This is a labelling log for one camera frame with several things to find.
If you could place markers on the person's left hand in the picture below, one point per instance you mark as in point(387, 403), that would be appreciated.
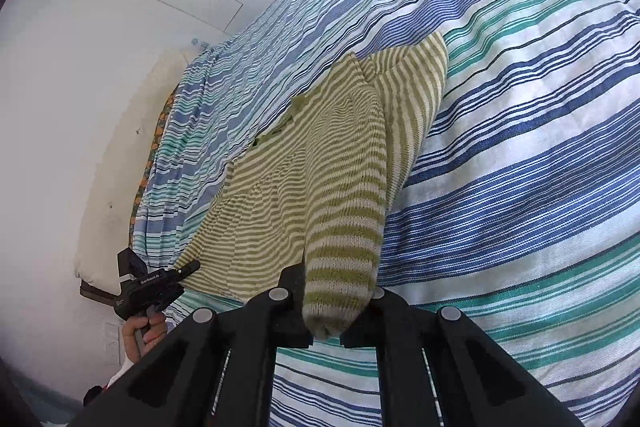
point(145, 332)

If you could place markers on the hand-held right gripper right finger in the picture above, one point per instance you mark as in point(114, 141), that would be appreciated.
point(360, 332)

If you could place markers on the cream mattress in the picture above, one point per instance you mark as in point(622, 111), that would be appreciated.
point(115, 157)

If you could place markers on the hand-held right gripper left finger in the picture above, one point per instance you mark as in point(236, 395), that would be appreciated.
point(292, 317)

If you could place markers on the green striped knit cardigan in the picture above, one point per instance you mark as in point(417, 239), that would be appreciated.
point(325, 147)

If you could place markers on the blue green striped bedsheet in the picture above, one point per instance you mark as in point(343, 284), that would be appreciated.
point(500, 132)

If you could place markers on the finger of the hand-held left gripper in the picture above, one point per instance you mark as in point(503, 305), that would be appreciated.
point(186, 269)

